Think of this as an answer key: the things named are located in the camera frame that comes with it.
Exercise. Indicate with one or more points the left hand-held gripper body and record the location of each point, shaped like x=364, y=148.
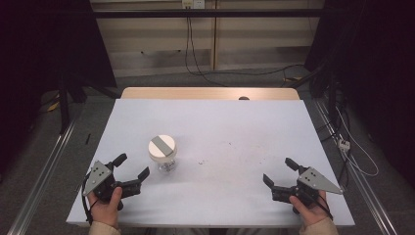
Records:
x=98, y=178

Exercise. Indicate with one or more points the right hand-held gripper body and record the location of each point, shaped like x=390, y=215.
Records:
x=314, y=182

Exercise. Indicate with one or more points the clear glass jar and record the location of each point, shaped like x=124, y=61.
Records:
x=166, y=164

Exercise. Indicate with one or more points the person's right hand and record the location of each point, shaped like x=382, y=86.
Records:
x=310, y=210

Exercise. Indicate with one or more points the person's left hand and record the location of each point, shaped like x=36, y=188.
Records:
x=106, y=207

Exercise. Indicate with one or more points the white power strip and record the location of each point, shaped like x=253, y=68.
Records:
x=344, y=145

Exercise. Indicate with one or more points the white board table cover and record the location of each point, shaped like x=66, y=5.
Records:
x=228, y=130

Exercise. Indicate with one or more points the black metal stand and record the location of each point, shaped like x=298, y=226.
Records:
x=65, y=104

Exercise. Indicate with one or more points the black curtain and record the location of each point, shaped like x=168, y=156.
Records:
x=375, y=65
x=45, y=45

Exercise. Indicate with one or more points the black horizontal metal bar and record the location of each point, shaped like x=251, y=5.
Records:
x=208, y=13

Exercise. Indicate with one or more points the aluminium floor rail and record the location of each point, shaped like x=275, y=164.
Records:
x=42, y=178
x=359, y=176

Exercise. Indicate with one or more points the wooden wall strip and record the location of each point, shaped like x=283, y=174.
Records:
x=213, y=39

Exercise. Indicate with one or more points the white wall socket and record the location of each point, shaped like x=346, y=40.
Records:
x=193, y=3

